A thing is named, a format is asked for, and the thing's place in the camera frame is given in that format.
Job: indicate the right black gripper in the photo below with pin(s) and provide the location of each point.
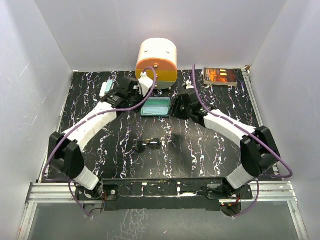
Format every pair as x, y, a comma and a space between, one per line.
175, 109

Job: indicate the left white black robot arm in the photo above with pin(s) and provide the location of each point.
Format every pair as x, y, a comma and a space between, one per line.
65, 150

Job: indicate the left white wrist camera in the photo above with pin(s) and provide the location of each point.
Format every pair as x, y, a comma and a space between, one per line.
145, 83

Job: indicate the aluminium frame rail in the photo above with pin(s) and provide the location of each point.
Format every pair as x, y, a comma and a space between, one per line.
269, 191

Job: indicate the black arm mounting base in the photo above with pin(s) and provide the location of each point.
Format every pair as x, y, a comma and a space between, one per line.
210, 194

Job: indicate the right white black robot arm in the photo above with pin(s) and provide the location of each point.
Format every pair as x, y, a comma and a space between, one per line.
258, 149

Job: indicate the black sunglasses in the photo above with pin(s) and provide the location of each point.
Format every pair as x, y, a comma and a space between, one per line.
153, 143

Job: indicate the orange brown book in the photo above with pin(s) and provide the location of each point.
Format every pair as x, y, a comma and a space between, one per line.
220, 77

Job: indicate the blue-grey glasses case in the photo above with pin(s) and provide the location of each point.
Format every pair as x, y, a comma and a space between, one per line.
157, 101

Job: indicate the round three-drawer cabinet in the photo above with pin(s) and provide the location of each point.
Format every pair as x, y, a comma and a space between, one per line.
160, 54

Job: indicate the light blue cleaning cloth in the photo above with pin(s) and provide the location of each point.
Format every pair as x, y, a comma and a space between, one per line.
155, 110

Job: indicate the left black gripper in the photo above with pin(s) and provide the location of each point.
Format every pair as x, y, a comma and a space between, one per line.
138, 93

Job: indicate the white teal small case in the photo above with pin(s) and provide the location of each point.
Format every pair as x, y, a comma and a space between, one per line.
107, 88

